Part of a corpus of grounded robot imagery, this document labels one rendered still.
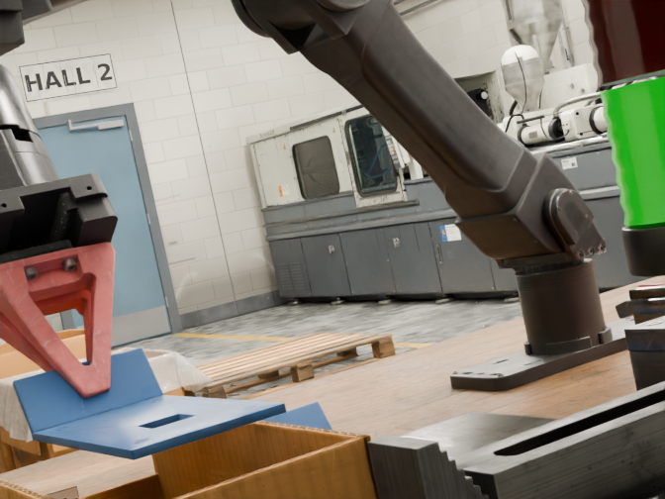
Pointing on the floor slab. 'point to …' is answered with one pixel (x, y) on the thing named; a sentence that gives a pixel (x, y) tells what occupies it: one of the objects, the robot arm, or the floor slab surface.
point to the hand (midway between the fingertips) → (90, 382)
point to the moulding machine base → (425, 244)
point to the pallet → (297, 348)
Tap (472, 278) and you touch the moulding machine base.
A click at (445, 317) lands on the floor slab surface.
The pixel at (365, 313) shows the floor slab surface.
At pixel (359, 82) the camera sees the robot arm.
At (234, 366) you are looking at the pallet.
